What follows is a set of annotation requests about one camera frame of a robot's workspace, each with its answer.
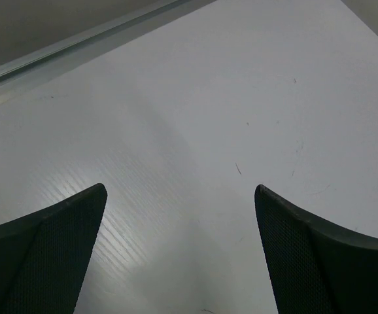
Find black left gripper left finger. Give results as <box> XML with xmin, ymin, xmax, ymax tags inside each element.
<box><xmin>0</xmin><ymin>183</ymin><xmax>107</xmax><ymax>313</ymax></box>

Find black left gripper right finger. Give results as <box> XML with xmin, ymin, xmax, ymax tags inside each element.
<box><xmin>254</xmin><ymin>184</ymin><xmax>378</xmax><ymax>313</ymax></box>

